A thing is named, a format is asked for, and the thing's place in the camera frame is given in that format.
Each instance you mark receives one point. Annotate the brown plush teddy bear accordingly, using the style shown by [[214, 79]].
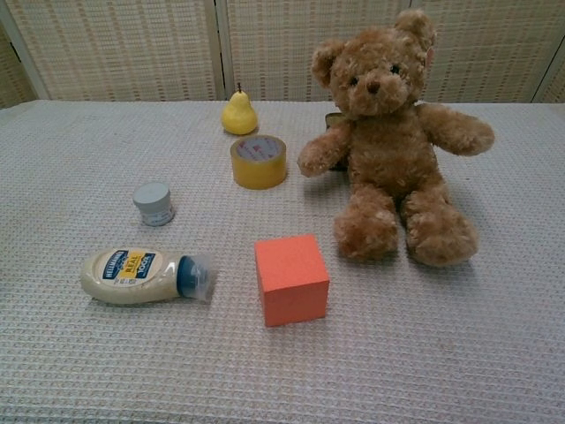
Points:
[[388, 146]]

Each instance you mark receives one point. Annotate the yellow toy pear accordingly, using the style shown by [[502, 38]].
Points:
[[238, 117]]

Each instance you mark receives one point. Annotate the yellow packing tape roll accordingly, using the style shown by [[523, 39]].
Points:
[[258, 173]]

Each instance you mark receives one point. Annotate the orange foam cube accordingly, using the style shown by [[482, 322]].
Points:
[[293, 282]]

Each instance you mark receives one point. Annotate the dark brown prop block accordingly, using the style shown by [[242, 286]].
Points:
[[332, 121]]

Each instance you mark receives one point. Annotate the small grey lidded jar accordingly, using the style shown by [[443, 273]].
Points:
[[152, 203]]

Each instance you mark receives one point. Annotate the mayonnaise squeeze bottle blue cap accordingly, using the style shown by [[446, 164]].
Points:
[[132, 274]]

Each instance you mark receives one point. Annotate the woven bamboo screen panel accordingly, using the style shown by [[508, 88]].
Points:
[[282, 40], [11, 75], [485, 48], [555, 86], [123, 48]]

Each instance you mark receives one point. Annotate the white woven fringed tablecloth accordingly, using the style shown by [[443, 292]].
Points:
[[132, 362]]

